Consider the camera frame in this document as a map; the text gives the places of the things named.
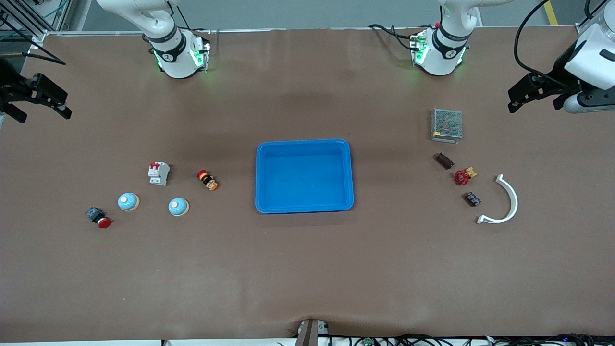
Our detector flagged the white curved plastic clamp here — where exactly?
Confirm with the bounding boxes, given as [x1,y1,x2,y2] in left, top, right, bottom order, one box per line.
[476,173,519,225]

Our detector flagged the metal mesh power supply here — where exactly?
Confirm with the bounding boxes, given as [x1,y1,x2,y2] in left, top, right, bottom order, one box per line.
[431,107,464,144]

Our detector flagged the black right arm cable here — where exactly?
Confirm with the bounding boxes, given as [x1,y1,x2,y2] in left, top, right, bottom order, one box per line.
[0,10,66,66]

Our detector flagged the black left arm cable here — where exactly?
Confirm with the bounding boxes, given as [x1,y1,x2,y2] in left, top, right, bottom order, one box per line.
[513,0,584,89]

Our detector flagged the red mushroom push button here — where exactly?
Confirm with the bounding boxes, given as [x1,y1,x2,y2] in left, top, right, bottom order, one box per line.
[85,207,112,229]

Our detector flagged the aluminium frame profile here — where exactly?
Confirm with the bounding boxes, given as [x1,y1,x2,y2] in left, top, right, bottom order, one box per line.
[0,0,73,45]

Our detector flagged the black cable bundle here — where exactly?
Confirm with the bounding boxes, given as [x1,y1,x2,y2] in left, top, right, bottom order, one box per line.
[329,333,596,346]

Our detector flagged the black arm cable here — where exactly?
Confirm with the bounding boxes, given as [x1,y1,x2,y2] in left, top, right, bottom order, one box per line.
[513,0,584,89]
[0,10,66,66]

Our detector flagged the white circuit breaker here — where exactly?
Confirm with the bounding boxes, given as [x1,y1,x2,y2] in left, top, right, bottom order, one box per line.
[147,161,171,186]

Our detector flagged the black base cable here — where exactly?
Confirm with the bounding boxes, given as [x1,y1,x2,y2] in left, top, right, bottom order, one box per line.
[369,23,415,49]

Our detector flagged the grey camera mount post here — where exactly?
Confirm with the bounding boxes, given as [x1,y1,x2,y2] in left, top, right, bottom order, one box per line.
[294,318,331,346]

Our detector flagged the brass valve red handwheel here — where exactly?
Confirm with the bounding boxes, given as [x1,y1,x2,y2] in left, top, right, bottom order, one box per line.
[454,166,479,187]

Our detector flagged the blue plastic tray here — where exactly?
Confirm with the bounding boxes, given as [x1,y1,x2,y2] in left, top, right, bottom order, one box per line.
[255,139,355,214]

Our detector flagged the red orange emergency stop switch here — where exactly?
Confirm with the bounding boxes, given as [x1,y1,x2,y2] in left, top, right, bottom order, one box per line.
[196,170,219,192]

